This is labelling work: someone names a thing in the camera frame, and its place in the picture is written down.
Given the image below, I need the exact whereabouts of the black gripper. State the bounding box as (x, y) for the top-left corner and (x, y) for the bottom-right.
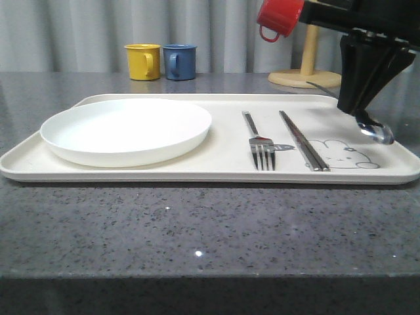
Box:
(299, 0), (419, 114)

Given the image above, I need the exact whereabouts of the stainless steel spoon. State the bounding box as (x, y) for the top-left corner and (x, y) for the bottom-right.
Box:
(347, 110), (395, 145)

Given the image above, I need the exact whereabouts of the stainless steel fork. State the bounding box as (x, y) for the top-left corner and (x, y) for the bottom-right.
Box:
(242, 111), (276, 171)

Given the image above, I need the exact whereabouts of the white round plate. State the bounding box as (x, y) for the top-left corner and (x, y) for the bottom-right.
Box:
(40, 98), (212, 167)

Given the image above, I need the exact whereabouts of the wooden mug tree stand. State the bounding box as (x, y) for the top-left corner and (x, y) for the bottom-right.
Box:
(268, 25), (341, 89)

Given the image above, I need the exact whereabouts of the red enamel mug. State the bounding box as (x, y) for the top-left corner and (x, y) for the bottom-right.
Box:
(257, 0), (305, 43)

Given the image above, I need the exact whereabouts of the cream rabbit print tray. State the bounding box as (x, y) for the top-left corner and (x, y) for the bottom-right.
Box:
(1, 94), (419, 184)

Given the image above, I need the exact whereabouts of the blue enamel mug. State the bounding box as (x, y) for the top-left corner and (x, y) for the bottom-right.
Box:
(163, 44), (197, 81)

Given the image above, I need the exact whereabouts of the yellow enamel mug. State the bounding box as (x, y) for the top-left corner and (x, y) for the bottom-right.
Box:
(125, 43), (161, 81)

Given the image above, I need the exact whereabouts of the grey pleated curtain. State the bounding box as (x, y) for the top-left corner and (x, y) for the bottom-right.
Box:
(0, 0), (420, 74)

